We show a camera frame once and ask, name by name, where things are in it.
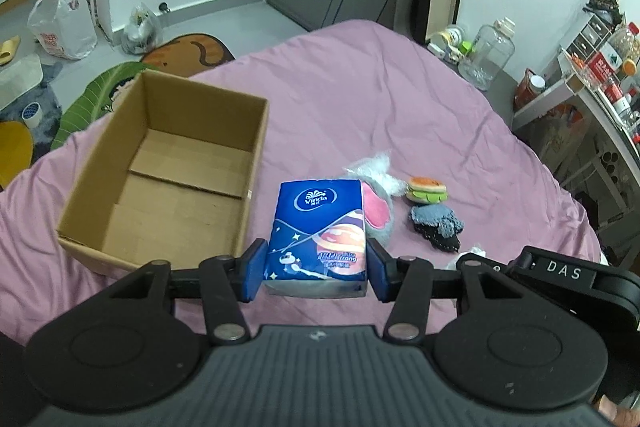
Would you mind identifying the grey knitted cloth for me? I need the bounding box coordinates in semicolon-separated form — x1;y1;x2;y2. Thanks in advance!
409;204;464;253

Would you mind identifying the plush hamburger toy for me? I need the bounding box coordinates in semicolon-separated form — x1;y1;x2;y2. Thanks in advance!
406;176;448;205

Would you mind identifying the grey pink plush toy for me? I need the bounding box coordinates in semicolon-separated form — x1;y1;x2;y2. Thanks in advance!
360;176;396;247

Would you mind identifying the blue tissue pack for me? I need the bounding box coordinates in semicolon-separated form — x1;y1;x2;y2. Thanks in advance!
264;179;368;299

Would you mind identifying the clear plastic bag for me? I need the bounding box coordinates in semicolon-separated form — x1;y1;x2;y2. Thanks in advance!
344;152;408;197

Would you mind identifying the brown cardboard box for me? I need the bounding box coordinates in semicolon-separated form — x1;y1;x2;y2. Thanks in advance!
58;70;269;275

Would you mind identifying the pink bed sheet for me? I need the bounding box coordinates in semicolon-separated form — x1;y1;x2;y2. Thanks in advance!
1;20;601;343

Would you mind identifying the white side shelf unit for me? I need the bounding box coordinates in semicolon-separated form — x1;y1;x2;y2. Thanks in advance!
510;0;640;268

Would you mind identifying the red snack bag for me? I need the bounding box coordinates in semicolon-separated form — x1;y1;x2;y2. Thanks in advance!
513;68;546;112

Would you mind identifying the green leaf cartoon mat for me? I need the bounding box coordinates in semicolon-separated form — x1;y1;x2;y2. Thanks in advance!
50;62;157;150

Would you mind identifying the orange cartoon floor mat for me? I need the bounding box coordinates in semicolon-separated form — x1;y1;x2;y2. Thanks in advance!
140;34;234;77

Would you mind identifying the clear large water jug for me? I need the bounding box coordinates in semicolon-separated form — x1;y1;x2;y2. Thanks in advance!
458;17;516;92

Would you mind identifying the tape roll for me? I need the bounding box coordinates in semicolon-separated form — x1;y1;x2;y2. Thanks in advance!
21;102;43;130

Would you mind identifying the grey plastic trash bag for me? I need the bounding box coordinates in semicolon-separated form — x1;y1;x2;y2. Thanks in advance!
120;3;163;55

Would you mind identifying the white plastic shopping bag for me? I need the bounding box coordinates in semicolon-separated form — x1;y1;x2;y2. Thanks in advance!
27;0;98;61

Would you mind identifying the yellow slipper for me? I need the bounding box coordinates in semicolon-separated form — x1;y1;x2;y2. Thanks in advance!
0;36;21;66

